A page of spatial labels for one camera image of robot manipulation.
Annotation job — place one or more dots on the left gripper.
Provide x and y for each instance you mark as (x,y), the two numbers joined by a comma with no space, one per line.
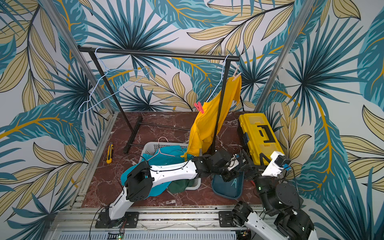
(232,175)

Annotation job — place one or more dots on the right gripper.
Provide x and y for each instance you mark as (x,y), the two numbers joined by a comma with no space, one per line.
(250,167)

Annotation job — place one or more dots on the teal clothespin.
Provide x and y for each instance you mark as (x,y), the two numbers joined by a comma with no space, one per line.
(234,183)

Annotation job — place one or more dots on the dark green t-shirt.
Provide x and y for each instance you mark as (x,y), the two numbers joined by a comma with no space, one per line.
(179,186)

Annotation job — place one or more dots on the turquoise printed t-shirt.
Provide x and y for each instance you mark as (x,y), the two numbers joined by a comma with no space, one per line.
(161,160)

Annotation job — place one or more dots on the light blue wire hanger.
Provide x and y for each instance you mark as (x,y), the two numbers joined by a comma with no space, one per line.
(103,70)

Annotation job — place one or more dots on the pink wire hanger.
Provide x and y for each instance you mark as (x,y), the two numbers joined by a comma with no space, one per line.
(165,151)

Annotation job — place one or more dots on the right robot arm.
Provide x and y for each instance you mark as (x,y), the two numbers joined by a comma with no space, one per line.
(278,199)

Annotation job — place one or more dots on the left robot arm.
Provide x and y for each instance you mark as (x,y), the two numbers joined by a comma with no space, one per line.
(144,177)

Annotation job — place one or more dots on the dark teal plastic tray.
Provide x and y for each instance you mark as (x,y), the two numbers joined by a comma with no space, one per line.
(224,189)

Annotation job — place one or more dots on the yellow black toolbox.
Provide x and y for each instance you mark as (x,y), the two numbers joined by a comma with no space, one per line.
(258,138)

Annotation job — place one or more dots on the yellow t-shirt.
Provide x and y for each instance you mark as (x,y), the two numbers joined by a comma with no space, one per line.
(207,124)

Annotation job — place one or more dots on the pink red clothespin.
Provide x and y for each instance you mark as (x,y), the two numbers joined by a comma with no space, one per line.
(199,107)

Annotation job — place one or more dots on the beige pink clothespin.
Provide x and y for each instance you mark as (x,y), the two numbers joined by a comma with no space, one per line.
(236,73)

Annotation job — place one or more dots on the yellow utility knife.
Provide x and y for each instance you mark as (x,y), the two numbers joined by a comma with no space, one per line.
(110,153)

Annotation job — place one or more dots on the black clothes rack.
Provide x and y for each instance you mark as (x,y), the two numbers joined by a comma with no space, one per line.
(227,63)

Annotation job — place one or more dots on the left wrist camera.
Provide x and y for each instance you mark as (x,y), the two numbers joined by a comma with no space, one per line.
(234,162)

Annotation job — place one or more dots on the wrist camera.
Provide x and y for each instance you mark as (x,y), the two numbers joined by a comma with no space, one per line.
(234,162)
(279,162)

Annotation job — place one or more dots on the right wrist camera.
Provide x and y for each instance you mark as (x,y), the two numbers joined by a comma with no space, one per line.
(279,162)

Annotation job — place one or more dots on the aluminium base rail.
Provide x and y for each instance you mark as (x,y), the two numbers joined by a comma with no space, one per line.
(158,223)

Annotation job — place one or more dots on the right aluminium frame post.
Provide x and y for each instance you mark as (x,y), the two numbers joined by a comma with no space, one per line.
(298,23)

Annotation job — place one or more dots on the aluminium frame post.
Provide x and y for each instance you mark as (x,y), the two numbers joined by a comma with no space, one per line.
(298,23)
(69,19)

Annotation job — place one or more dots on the left aluminium frame post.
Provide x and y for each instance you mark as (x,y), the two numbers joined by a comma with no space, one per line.
(69,19)

